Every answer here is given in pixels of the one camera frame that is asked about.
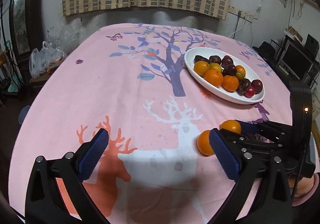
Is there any dark spiky chestnut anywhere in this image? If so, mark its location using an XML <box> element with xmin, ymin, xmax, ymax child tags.
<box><xmin>209</xmin><ymin>55</ymin><xmax>222</xmax><ymax>65</ymax></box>

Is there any dark chestnut in pile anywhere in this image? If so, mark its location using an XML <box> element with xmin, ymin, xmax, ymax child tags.
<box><xmin>194</xmin><ymin>55</ymin><xmax>210</xmax><ymax>63</ymax></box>

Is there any mandarin orange on plate left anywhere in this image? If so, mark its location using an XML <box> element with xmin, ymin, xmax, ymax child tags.
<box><xmin>203</xmin><ymin>69</ymin><xmax>223</xmax><ymax>87</ymax></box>

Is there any mandarin orange on plate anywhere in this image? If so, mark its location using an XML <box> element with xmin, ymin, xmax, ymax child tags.
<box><xmin>203</xmin><ymin>69</ymin><xmax>223</xmax><ymax>87</ymax></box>
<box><xmin>222</xmin><ymin>75</ymin><xmax>239</xmax><ymax>92</ymax></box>

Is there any wall power strip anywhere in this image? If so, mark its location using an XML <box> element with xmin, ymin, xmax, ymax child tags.
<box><xmin>228</xmin><ymin>5</ymin><xmax>254</xmax><ymax>23</ymax></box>

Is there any dark purple plum left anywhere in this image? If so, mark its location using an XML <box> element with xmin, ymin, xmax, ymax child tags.
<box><xmin>221</xmin><ymin>55</ymin><xmax>234</xmax><ymax>68</ymax></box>

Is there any dark chestnut beside longans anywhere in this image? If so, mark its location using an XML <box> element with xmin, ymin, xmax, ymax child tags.
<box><xmin>236</xmin><ymin>78</ymin><xmax>251</xmax><ymax>95</ymax></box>

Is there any mandarin orange on plate right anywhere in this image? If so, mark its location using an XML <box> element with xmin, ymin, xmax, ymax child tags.
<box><xmin>222</xmin><ymin>75</ymin><xmax>239</xmax><ymax>92</ymax></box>

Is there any white plastic bag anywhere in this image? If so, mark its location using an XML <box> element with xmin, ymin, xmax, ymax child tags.
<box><xmin>29</xmin><ymin>41</ymin><xmax>67</xmax><ymax>79</ymax></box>

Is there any yellow orange fruit left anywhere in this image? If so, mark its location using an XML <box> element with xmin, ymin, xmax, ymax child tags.
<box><xmin>194</xmin><ymin>61</ymin><xmax>209</xmax><ymax>77</ymax></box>

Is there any yellow orange fruit right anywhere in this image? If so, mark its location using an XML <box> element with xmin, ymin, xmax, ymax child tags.
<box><xmin>209</xmin><ymin>62</ymin><xmax>222</xmax><ymax>73</ymax></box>

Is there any dark purple plum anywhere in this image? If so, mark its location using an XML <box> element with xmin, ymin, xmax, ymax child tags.
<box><xmin>221</xmin><ymin>55</ymin><xmax>234</xmax><ymax>68</ymax></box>
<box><xmin>222</xmin><ymin>64</ymin><xmax>236</xmax><ymax>76</ymax></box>

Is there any white oval plate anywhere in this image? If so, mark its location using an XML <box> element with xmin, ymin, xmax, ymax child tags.
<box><xmin>184</xmin><ymin>47</ymin><xmax>265</xmax><ymax>105</ymax></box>

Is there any right hand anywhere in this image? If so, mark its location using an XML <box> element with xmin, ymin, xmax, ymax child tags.
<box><xmin>292</xmin><ymin>173</ymin><xmax>319</xmax><ymax>207</ymax></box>

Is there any dark purple plum right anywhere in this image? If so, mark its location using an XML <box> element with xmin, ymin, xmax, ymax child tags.
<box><xmin>222</xmin><ymin>64</ymin><xmax>236</xmax><ymax>76</ymax></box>

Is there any black monitor on shelf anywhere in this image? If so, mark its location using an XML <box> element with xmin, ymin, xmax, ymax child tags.
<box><xmin>279</xmin><ymin>39</ymin><xmax>313</xmax><ymax>80</ymax></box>

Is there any pink deer print tablecloth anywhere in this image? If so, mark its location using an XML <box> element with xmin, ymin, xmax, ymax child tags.
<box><xmin>9</xmin><ymin>23</ymin><xmax>292</xmax><ymax>223</ymax></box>

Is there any dark framed mirror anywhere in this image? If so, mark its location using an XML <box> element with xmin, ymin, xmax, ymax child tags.
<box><xmin>9</xmin><ymin>0</ymin><xmax>43</xmax><ymax>62</ymax></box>

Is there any red cherry tomato on plate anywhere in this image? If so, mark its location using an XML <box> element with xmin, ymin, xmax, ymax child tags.
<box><xmin>244</xmin><ymin>86</ymin><xmax>255</xmax><ymax>98</ymax></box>

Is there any yellow orange fruit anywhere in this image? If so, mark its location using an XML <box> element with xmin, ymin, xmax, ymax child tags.
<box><xmin>209</xmin><ymin>62</ymin><xmax>222</xmax><ymax>73</ymax></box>
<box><xmin>194</xmin><ymin>61</ymin><xmax>209</xmax><ymax>77</ymax></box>

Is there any small orange fruit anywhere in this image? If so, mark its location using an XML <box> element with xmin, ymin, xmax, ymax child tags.
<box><xmin>220</xmin><ymin>120</ymin><xmax>241</xmax><ymax>134</ymax></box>
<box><xmin>196</xmin><ymin>130</ymin><xmax>215</xmax><ymax>156</ymax></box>

